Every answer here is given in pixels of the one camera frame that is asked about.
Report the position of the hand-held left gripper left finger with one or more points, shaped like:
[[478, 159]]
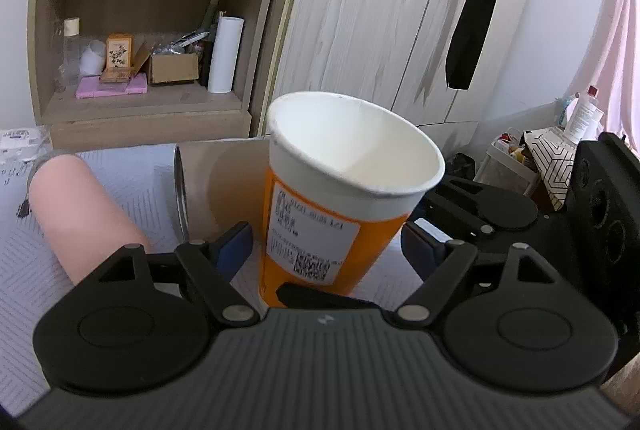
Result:
[[235, 245]]

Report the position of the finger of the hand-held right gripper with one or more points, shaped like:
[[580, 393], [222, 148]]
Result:
[[460, 198]]

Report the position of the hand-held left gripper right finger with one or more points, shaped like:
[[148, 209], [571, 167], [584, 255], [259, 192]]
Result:
[[415, 251]]

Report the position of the orange paper cup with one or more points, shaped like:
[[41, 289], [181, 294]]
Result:
[[320, 210]]

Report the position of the white cup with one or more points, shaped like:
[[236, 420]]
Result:
[[92, 58]]

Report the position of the white storage basket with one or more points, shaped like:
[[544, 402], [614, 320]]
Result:
[[502, 170]]

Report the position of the brown metal tumbler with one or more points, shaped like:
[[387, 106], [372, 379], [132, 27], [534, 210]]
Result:
[[215, 190]]

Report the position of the geometric patterned bag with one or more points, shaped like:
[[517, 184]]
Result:
[[550, 160]]

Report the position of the white bottle with red cap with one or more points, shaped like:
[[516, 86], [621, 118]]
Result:
[[584, 116]]

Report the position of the white patterned tablecloth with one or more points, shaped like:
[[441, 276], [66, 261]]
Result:
[[125, 180]]

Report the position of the pink cylindrical bottle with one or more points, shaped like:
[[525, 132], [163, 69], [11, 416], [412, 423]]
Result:
[[85, 215]]

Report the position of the black ribbon bow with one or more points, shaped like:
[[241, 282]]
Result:
[[470, 35]]

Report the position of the pink curtain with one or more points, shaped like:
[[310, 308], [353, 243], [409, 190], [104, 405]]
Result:
[[620, 35]]

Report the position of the small cardboard box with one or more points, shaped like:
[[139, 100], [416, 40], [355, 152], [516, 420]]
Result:
[[172, 67]]

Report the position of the white paper roll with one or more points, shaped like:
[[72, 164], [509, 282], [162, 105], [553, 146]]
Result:
[[225, 55]]

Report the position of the light wooden wardrobe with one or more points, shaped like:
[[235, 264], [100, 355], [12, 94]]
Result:
[[350, 35]]

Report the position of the pink flat box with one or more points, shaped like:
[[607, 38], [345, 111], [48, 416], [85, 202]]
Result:
[[110, 89]]

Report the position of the small wooden box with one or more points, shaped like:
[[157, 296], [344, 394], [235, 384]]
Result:
[[117, 75]]

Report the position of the silver foil packets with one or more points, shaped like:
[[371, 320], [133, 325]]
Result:
[[177, 44]]

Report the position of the floral print box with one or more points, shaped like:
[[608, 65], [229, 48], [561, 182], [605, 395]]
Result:
[[120, 52]]

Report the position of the green tube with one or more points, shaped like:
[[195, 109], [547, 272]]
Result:
[[211, 9]]

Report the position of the white tissue packet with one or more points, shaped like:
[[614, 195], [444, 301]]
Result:
[[20, 142]]

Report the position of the clear bottle with cream cap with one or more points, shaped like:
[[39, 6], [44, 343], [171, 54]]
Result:
[[70, 52]]

